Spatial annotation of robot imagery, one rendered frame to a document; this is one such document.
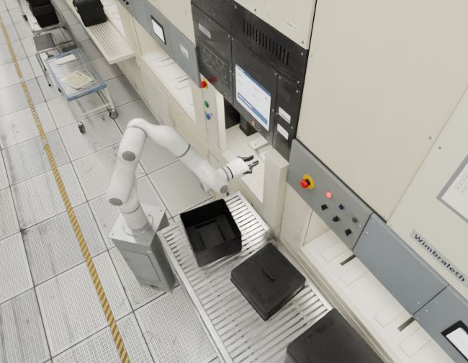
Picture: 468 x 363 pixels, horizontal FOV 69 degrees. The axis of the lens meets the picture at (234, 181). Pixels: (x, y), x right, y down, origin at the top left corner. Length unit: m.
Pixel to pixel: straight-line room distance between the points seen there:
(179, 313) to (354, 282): 1.37
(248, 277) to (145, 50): 2.40
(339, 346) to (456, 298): 0.58
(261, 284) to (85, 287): 1.63
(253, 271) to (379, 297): 0.63
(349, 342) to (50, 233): 2.62
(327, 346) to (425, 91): 1.08
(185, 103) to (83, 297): 1.70
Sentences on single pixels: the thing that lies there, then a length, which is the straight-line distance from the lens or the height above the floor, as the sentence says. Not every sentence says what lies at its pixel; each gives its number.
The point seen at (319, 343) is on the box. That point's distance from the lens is 1.61.
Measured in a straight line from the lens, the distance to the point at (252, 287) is 1.82.
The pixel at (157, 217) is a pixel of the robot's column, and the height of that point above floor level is 0.76.
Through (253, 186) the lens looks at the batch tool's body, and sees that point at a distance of 2.14.
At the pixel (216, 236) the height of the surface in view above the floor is 0.77.
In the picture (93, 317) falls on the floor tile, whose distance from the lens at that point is 2.89.
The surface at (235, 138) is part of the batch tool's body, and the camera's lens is 2.43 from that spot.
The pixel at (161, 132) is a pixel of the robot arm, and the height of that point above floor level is 1.54.
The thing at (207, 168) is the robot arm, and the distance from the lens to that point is 1.63.
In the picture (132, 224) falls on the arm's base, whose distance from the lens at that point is 2.13.
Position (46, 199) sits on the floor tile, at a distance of 3.67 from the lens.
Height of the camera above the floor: 2.55
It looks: 51 degrees down
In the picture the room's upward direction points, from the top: 3 degrees counter-clockwise
